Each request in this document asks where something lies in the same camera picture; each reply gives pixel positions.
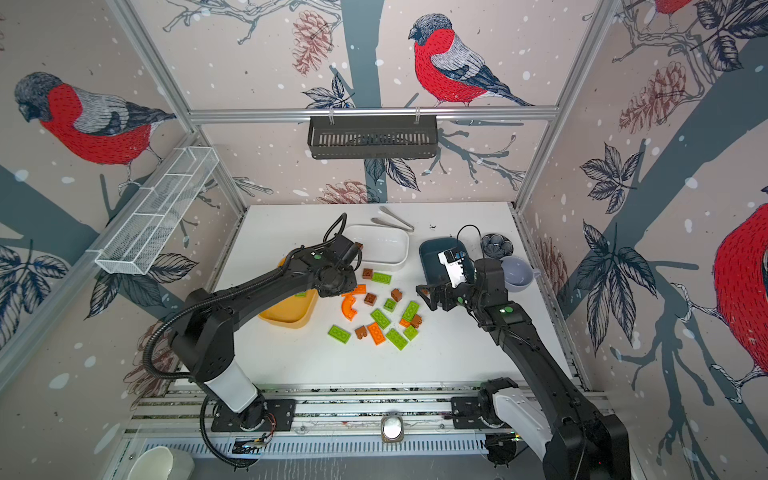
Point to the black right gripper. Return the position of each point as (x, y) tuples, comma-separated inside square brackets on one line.
[(438, 292)]

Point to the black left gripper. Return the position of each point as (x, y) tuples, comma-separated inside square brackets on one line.
[(352, 285)]

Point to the orange curved lego piece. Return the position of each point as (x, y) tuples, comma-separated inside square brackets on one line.
[(347, 307)]

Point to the green 2x4 lego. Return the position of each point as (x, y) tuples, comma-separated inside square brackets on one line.
[(398, 340), (380, 319), (339, 334)]

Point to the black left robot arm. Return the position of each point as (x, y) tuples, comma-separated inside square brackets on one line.
[(203, 337)]

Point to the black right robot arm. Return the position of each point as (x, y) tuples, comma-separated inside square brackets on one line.
[(568, 433)]

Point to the teal plastic bin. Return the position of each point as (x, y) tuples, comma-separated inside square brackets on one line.
[(434, 272)]

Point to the green 2x3 lego on orange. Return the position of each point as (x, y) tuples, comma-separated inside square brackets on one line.
[(411, 311)]

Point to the green 2x2 lego bottom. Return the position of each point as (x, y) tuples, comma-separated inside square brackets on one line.
[(411, 333)]

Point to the green 2x2 lego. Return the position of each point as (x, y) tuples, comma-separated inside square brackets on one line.
[(411, 333), (390, 305)]

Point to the yellow plastic bin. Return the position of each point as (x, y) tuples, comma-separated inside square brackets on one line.
[(294, 312)]

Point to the green 2x2 lego centre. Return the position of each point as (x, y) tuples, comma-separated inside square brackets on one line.
[(390, 305)]

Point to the white plastic bin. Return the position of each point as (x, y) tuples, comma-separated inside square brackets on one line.
[(384, 248)]

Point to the green 2x3 lego top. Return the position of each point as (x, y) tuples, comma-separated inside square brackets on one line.
[(381, 278)]

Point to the green 2x4 lego bottom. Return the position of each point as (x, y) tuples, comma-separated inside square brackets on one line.
[(398, 340)]

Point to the dark patterned ceramic bowl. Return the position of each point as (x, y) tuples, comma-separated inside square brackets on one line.
[(496, 246)]

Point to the lavender plastic bowl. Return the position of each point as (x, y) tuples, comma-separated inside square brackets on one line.
[(518, 274)]

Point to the orange 2x4 lego bottom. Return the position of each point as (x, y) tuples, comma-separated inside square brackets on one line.
[(376, 333)]

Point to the metal tongs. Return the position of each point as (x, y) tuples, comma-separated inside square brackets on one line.
[(389, 219)]

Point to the round silver button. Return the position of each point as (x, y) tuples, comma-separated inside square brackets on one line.
[(392, 429)]

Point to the white bowl bottom left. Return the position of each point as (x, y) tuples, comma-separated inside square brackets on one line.
[(162, 463)]

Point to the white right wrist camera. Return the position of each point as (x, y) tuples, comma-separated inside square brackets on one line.
[(453, 261)]

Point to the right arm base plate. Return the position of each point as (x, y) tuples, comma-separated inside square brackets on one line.
[(468, 413)]

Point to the black hanging wire basket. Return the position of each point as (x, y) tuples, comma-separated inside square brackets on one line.
[(373, 137)]

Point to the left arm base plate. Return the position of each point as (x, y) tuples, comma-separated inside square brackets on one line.
[(270, 415)]

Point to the white wire mesh shelf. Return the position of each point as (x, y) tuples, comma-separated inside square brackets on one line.
[(140, 238)]

